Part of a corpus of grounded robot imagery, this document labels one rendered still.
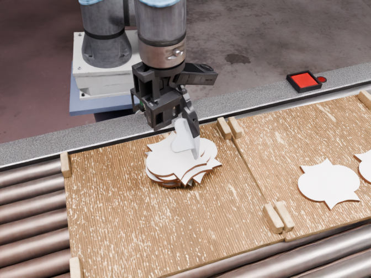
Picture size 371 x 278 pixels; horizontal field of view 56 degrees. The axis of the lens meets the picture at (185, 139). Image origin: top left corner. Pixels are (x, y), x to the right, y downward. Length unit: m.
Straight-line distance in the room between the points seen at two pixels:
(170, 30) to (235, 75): 2.16
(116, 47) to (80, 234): 0.55
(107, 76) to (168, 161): 0.42
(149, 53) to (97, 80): 0.55
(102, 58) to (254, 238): 0.65
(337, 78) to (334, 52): 1.95
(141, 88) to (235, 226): 0.34
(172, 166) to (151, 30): 0.33
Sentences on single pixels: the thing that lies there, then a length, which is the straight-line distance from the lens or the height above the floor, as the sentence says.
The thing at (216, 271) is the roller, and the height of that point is 0.91.
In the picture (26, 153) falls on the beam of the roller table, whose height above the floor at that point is 0.92.
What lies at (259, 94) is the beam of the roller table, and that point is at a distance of 1.06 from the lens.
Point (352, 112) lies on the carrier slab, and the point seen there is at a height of 0.94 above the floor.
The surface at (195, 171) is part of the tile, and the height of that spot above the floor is 0.98.
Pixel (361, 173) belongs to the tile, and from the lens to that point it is 0.89.
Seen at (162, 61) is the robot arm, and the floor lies 1.27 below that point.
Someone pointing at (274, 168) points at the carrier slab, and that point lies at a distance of 0.84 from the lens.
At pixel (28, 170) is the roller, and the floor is 0.92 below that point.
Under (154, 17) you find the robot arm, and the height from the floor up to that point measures 1.34.
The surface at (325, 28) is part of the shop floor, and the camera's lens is 3.44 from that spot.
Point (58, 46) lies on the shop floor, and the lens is 3.15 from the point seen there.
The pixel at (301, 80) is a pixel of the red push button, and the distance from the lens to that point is 1.12.
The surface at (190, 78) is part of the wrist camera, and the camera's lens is 0.63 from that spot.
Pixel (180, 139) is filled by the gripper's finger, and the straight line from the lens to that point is 0.64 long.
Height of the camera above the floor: 1.58
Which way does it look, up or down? 47 degrees down
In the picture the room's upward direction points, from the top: straight up
